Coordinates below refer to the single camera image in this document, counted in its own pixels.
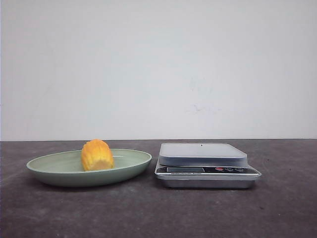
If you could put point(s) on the yellow corn cob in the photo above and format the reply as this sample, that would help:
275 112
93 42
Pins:
96 155

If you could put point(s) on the silver digital kitchen scale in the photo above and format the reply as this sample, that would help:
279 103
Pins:
204 165

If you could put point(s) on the green plate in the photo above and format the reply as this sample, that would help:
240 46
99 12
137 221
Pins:
65 168

